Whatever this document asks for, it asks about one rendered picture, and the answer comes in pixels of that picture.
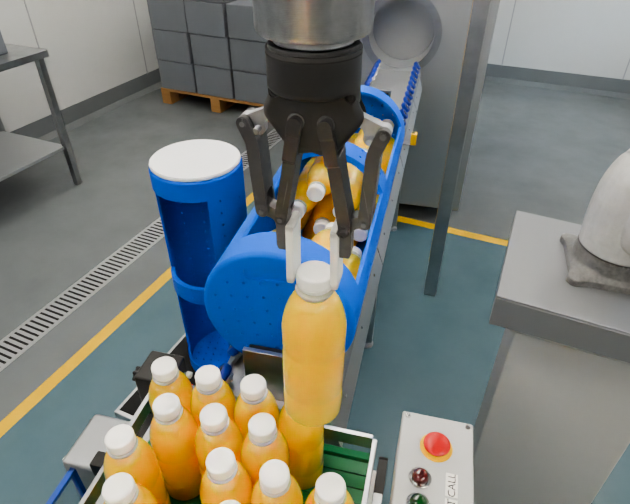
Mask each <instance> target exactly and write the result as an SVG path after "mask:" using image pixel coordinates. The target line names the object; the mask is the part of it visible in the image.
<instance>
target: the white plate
mask: <svg viewBox="0 0 630 504"><path fill-rule="evenodd" d="M240 159H241V156H240V152H239V151H238V149H237V148H235V147H234V146H232V145H230V144H228V143H226V142H222V141H217V140H208V139H198V140H188V141H182V142H178V143H174V144H171V145H168V146H166V147H164V148H162V149H160V150H158V151H157V152H156V153H155V154H154V155H153V156H152V157H151V158H150V160H149V168H150V170H151V172H152V173H154V174H155V175H156V176H158V177H160V178H163V179H165V180H169V181H175V182H199V181H206V180H210V179H214V178H217V177H220V176H223V175H225V174H227V173H229V172H230V171H232V170H233V169H234V168H235V167H236V166H237V165H238V164H239V162H240Z"/></svg>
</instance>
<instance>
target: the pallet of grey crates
mask: <svg viewBox="0 0 630 504"><path fill-rule="evenodd" d="M147 5H148V11H149V17H150V22H151V28H152V35H153V40H154V46H155V51H156V57H157V59H158V60H157V61H158V66H159V72H160V77H161V83H162V88H161V93H162V98H163V103H167V104H174V103H175V102H177V101H179V100H181V99H183V98H185V97H187V96H189V95H193V96H198V97H204V98H210V103H211V111H212V112H217V113H222V112H223V111H225V110H227V109H228V108H230V107H231V106H233V105H235V104H236V103H240V104H246V105H252V106H258V107H262V106H264V103H265V101H266V99H267V96H268V87H267V74H266V58H265V44H266V43H267V41H268V39H265V38H263V37H261V36H260V35H259V34H258V33H257V32H256V31H255V28H254V18H253V4H252V0H147Z"/></svg>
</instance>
